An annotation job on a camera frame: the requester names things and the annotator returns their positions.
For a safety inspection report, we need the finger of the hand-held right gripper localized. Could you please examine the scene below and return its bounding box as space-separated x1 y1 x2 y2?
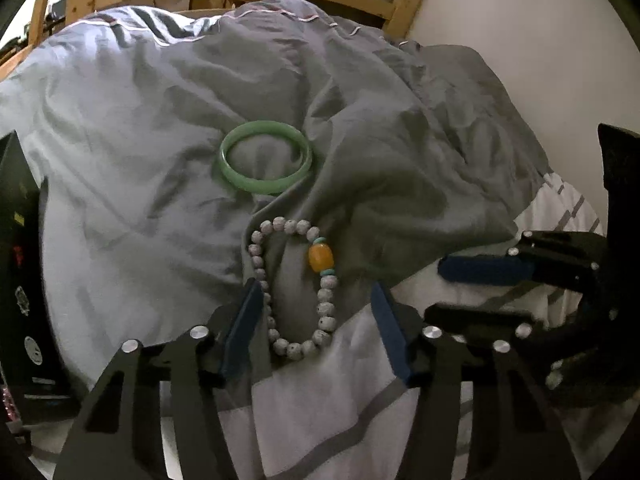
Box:
424 302 577 357
437 230 604 294

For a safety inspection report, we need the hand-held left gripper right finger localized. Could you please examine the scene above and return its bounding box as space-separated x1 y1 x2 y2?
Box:
370 280 581 480

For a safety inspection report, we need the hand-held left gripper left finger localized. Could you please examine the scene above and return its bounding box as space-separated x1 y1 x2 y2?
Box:
52 277 266 480

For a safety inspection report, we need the white bead bracelet amber bead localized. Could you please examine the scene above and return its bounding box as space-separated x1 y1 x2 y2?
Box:
248 216 337 360

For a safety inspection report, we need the black box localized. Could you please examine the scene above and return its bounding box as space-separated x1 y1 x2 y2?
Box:
0 130 83 423

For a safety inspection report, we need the green jade bangle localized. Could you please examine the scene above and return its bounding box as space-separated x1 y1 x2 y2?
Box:
218 121 314 195

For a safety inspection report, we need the grey pillow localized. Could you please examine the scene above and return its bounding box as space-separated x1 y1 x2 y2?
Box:
400 42 551 186

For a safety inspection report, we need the grey and white striped blanket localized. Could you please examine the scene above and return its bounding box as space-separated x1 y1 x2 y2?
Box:
0 0 607 480

